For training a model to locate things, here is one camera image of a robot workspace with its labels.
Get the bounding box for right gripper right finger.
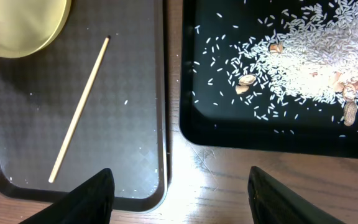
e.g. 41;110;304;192
247;166;344;224

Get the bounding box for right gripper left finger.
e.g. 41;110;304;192
21;168;115;224

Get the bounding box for wooden chopstick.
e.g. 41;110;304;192
48;35;111;183

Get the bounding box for yellow plate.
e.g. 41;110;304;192
0;0;71;58

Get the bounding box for black waste tray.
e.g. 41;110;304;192
180;1;358;158

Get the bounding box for brown plastic tray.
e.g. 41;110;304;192
0;0;167;212

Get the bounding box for peanut shell pieces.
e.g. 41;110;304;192
226;42;358;126

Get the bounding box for spilled rice pile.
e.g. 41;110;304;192
188;1;358;138

